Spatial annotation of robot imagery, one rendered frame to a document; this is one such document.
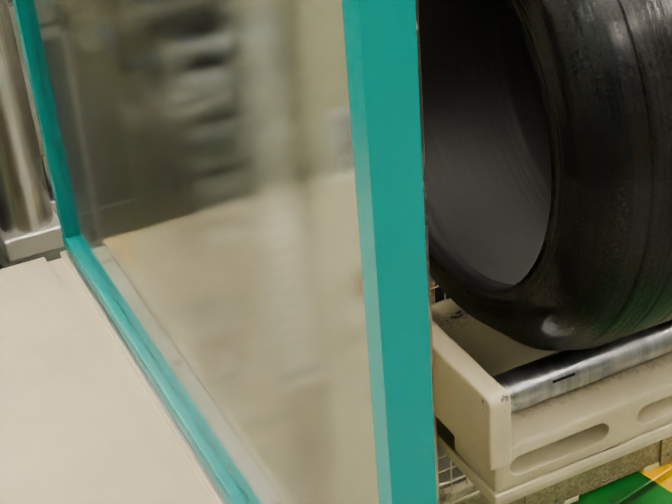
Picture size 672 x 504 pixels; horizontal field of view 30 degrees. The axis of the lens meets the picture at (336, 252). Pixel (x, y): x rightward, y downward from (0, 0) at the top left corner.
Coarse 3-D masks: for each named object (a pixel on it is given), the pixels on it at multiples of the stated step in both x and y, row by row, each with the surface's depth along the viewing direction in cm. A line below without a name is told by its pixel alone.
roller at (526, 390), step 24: (648, 336) 141; (552, 360) 138; (576, 360) 138; (600, 360) 139; (624, 360) 140; (648, 360) 143; (504, 384) 135; (528, 384) 136; (552, 384) 137; (576, 384) 138
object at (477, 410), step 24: (456, 360) 135; (456, 384) 134; (480, 384) 131; (456, 408) 136; (480, 408) 130; (504, 408) 129; (456, 432) 138; (480, 432) 132; (504, 432) 131; (480, 456) 134; (504, 456) 132
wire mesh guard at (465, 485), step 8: (432, 288) 189; (432, 304) 190; (440, 472) 207; (448, 488) 210; (456, 488) 210; (464, 488) 210; (472, 488) 211; (440, 496) 209; (448, 496) 209; (456, 496) 210
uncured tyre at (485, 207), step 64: (448, 0) 161; (512, 0) 116; (576, 0) 111; (640, 0) 110; (448, 64) 164; (512, 64) 167; (576, 64) 111; (640, 64) 110; (448, 128) 164; (512, 128) 167; (576, 128) 113; (640, 128) 111; (448, 192) 162; (512, 192) 164; (576, 192) 116; (640, 192) 113; (448, 256) 147; (512, 256) 158; (576, 256) 120; (640, 256) 117; (512, 320) 135; (576, 320) 126; (640, 320) 126
